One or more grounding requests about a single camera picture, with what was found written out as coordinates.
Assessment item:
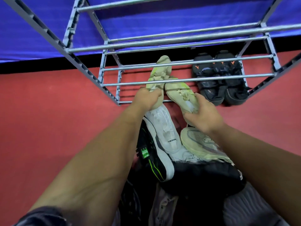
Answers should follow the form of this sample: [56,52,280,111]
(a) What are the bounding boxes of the person's right forearm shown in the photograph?
[209,123,301,226]

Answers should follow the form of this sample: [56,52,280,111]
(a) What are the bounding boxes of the person's left forearm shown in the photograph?
[28,109,144,226]

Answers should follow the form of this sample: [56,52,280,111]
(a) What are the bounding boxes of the person's left hand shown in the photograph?
[130,87,163,119]

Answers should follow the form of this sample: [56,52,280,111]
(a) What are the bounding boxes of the black green-striped sneaker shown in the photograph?
[136,117,175,182]

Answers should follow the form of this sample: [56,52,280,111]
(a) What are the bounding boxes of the white chunky sneaker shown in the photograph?
[144,104,183,153]

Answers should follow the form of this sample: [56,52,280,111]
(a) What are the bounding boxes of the person's dark patterned sleeve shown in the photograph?
[13,206,71,226]

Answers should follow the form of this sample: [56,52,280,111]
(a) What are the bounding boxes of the blue printed fabric banner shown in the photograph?
[0,0,301,64]

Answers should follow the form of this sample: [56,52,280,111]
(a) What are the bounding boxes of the grey metal shoe rack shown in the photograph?
[1,0,301,106]

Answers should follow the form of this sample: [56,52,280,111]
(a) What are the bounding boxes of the beige grey mesh sneaker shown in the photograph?
[148,183,180,226]
[180,126,234,164]

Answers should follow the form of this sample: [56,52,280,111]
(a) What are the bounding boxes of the person's right hand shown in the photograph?
[183,93,225,134]

